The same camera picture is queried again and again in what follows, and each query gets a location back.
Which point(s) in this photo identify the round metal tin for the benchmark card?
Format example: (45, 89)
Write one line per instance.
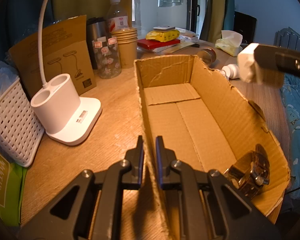
(207, 56)

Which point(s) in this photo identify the stack of papers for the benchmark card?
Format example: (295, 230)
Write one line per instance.
(188, 36)

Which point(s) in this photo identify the brown cardboard lamp packaging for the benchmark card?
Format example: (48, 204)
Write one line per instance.
(65, 50)

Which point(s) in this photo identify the clear plastic bag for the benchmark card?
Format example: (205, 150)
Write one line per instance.
(2, 75)

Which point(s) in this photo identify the yellow wipes packet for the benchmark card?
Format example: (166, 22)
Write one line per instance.
(162, 36)

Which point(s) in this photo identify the white power adapter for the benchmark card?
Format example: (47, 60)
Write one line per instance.
(247, 65)

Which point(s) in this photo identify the blue printed bedding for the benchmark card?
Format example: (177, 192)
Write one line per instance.
(297, 120)

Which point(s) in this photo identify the printed glass bottle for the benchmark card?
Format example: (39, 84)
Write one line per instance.
(107, 57)

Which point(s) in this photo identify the green packet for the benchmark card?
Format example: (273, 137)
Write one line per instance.
(2, 185)

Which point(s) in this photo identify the clear plastic water bottle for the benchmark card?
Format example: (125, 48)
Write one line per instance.
(117, 15)

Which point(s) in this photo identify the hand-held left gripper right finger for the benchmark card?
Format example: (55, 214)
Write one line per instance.
(160, 165)

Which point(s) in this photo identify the black metal rack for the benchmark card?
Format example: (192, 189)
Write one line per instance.
(290, 38)

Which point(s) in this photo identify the white desk lamp base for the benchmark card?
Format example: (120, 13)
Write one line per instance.
(62, 105)

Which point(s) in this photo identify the steel tumbler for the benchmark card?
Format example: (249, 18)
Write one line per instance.
(96, 28)

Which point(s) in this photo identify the red book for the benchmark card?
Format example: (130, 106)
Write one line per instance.
(152, 44)

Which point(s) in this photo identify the white pill bottle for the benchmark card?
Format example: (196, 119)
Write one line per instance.
(231, 71)

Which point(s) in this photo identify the white woven plastic basket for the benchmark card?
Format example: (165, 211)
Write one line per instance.
(12, 122)

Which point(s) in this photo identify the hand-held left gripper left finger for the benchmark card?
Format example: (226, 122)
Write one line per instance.
(140, 165)

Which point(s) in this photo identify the dark chair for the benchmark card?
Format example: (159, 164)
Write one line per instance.
(245, 26)

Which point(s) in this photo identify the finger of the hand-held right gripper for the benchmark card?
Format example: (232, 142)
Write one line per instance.
(285, 60)

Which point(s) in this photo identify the stack of paper cups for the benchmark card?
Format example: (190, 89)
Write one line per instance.
(127, 52)

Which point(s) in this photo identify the tissue box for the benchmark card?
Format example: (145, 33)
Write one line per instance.
(227, 43)

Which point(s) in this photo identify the cardboard box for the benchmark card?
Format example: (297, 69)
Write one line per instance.
(190, 120)

